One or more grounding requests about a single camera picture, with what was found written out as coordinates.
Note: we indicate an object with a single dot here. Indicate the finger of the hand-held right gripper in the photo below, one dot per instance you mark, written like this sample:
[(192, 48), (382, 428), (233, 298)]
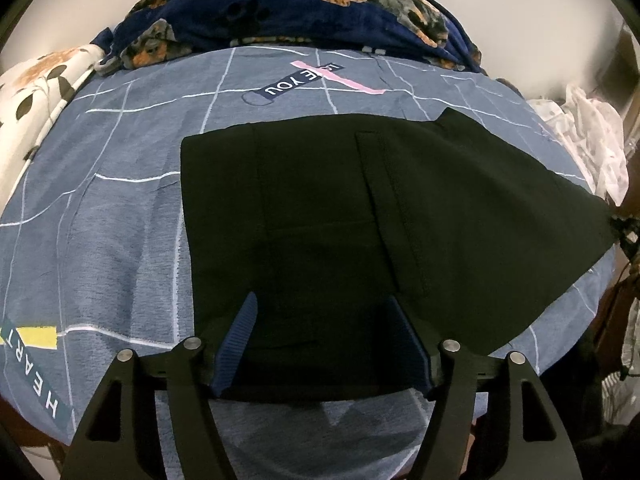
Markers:
[(626, 232)]

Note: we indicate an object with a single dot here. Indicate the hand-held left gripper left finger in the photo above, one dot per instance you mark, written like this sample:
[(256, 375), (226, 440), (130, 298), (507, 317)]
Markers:
[(237, 341)]

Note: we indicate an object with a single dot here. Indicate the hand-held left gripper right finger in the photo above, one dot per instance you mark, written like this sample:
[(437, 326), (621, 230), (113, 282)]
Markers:
[(413, 346)]

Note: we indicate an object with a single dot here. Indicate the black pants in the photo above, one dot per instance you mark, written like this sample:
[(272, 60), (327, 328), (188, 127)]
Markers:
[(325, 210)]

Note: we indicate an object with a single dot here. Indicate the brown wooden furniture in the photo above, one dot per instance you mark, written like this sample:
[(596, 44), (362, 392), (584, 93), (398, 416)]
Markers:
[(617, 310)]

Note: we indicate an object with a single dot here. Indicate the white crumpled cloth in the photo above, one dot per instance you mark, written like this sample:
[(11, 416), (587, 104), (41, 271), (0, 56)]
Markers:
[(590, 135)]

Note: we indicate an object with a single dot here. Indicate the blue-grey grid bedsheet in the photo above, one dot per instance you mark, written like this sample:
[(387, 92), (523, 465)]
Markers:
[(125, 210)]

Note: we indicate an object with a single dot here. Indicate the white floral pillow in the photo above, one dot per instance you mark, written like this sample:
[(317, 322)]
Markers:
[(40, 90)]

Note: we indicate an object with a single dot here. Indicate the navy dog print blanket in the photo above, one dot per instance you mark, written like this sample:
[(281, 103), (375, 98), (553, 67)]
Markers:
[(280, 15)]

